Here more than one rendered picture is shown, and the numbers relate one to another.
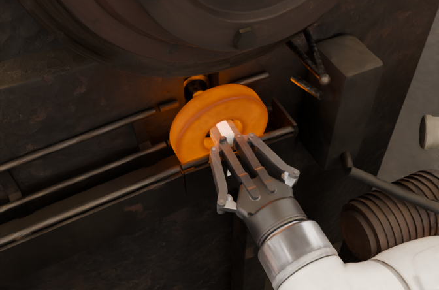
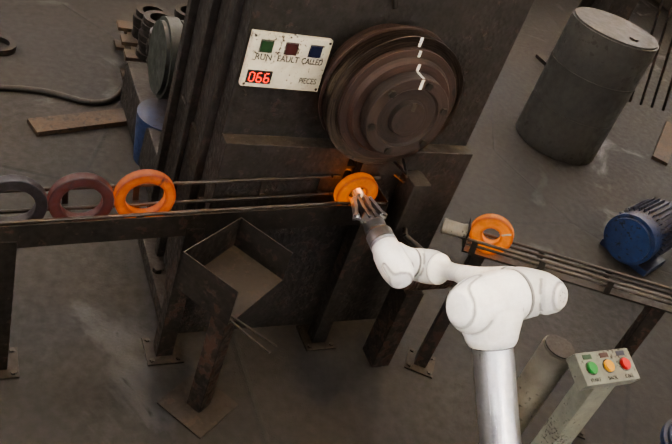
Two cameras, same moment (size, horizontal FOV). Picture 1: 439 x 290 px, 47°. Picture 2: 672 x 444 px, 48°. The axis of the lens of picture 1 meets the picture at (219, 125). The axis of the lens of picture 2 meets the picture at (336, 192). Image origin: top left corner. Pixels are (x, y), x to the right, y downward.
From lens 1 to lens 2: 1.85 m
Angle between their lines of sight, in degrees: 15
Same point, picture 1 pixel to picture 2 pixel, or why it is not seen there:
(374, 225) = not seen: hidden behind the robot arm
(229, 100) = (366, 178)
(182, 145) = (341, 192)
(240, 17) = (388, 143)
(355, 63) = (419, 182)
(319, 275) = (390, 240)
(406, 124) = not seen: hidden behind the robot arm
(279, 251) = (377, 231)
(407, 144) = not seen: hidden behind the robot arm
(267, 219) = (374, 222)
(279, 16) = (399, 147)
